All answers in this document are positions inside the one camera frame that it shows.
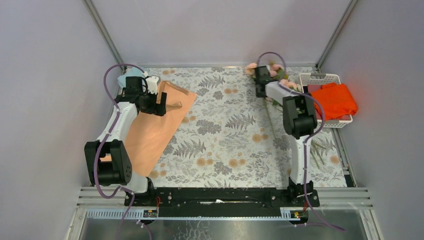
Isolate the pink fake flower bunch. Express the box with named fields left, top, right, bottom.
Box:
left=245, top=60, right=327, bottom=168

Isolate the tan wrapping paper sheet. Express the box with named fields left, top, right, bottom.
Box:
left=97, top=81, right=197, bottom=177

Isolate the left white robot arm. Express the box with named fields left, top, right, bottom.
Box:
left=84, top=76, right=167, bottom=206

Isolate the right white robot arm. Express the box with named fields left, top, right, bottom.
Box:
left=253, top=65, right=318, bottom=206

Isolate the light blue folded towel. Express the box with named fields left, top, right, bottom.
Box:
left=117, top=67, right=145, bottom=90

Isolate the white plastic basket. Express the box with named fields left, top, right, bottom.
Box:
left=299, top=73, right=358, bottom=128

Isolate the floral patterned table mat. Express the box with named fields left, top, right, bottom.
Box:
left=109, top=66, right=348, bottom=189

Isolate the orange folded cloth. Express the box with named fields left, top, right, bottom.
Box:
left=310, top=82, right=358, bottom=121

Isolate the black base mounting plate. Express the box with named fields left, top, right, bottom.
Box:
left=124, top=187, right=320, bottom=218

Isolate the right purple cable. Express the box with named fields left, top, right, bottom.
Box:
left=256, top=51, right=346, bottom=233

